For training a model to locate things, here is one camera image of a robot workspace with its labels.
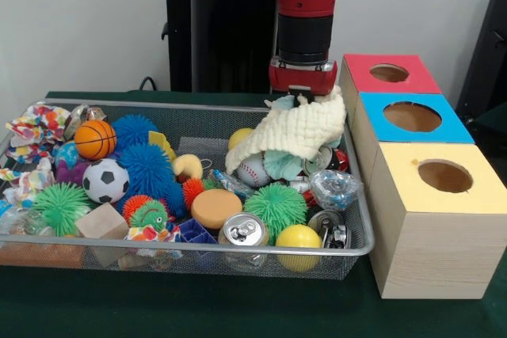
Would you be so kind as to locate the green spiky rubber toy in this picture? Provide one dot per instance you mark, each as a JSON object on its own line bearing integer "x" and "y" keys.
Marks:
{"x": 59, "y": 207}

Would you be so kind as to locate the black monitor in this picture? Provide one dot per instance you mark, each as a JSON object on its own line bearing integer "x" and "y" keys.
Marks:
{"x": 491, "y": 57}

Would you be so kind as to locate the round orange sponge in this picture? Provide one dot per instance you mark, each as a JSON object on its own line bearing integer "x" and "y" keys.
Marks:
{"x": 216, "y": 203}

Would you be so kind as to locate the yellow ball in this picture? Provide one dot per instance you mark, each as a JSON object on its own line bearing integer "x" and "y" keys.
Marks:
{"x": 298, "y": 243}

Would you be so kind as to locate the large green spiky ball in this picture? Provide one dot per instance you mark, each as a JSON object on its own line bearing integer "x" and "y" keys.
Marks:
{"x": 275, "y": 205}

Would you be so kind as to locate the orange toy basketball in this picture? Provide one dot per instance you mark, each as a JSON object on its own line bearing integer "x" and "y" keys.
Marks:
{"x": 95, "y": 139}

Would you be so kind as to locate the silver top drink can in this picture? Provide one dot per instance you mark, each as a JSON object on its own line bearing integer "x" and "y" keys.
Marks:
{"x": 242, "y": 231}

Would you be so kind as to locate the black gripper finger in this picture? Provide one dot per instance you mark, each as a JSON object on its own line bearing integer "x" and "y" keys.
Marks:
{"x": 310, "y": 97}
{"x": 295, "y": 100}

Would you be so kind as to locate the blue spiky toy with eyes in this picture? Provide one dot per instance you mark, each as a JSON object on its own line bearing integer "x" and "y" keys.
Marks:
{"x": 148, "y": 168}

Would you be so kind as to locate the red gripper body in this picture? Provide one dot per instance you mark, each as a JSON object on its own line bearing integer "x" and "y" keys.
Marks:
{"x": 301, "y": 80}

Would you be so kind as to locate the dark green tablecloth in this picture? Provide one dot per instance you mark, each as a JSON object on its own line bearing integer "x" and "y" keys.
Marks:
{"x": 495, "y": 124}
{"x": 198, "y": 310}

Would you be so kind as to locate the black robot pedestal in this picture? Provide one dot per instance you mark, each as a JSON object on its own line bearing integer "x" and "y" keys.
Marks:
{"x": 233, "y": 45}

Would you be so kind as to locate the cream and mint cloth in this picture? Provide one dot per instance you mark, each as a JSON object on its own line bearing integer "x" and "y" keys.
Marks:
{"x": 293, "y": 132}

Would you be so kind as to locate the black and white soccer ball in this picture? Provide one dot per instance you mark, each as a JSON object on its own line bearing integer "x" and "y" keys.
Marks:
{"x": 105, "y": 181}

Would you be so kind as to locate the blue spiky rubber ball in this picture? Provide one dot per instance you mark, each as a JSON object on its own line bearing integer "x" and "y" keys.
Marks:
{"x": 132, "y": 128}

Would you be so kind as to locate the yellow plush duck toy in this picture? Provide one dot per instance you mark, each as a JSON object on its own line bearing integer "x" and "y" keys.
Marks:
{"x": 188, "y": 168}

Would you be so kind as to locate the wooden box with three holes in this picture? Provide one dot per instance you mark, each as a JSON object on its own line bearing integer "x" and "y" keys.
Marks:
{"x": 435, "y": 251}

